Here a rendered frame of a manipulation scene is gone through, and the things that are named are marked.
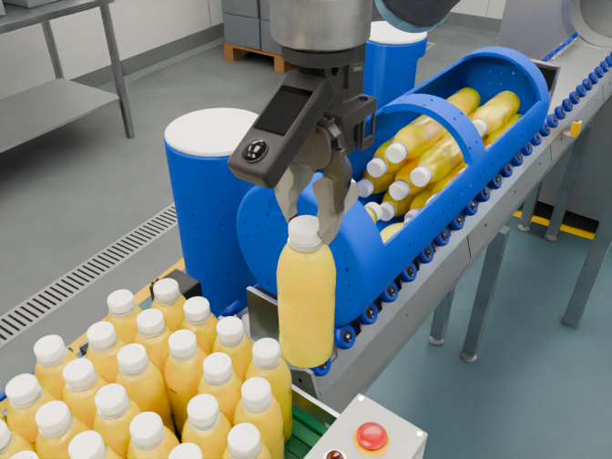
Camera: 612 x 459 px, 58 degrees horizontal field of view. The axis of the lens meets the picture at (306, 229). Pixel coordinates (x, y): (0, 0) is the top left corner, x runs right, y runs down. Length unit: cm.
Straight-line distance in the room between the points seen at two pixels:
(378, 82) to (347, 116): 175
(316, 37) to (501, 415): 185
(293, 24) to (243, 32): 458
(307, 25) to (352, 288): 51
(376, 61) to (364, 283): 149
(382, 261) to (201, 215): 72
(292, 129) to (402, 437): 40
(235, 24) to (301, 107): 460
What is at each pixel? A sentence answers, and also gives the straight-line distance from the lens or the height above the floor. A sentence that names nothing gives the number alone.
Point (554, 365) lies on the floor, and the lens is 242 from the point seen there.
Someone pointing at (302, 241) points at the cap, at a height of 133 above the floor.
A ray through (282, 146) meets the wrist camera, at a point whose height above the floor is 147.
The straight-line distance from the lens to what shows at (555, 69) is 197.
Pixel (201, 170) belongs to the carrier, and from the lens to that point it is 144.
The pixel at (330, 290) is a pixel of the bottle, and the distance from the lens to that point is 64.
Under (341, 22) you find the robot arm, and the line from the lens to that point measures 49.
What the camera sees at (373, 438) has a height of 111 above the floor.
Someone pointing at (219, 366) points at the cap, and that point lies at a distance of 79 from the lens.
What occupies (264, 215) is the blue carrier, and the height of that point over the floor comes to 116.
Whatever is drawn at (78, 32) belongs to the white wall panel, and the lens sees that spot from 469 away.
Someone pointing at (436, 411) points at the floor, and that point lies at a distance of 214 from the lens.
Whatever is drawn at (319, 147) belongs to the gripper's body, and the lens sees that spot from 53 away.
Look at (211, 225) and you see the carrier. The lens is 152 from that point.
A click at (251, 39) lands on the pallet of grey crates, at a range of 503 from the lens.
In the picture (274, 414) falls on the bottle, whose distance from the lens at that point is 78.
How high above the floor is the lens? 169
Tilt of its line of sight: 36 degrees down
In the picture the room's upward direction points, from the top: straight up
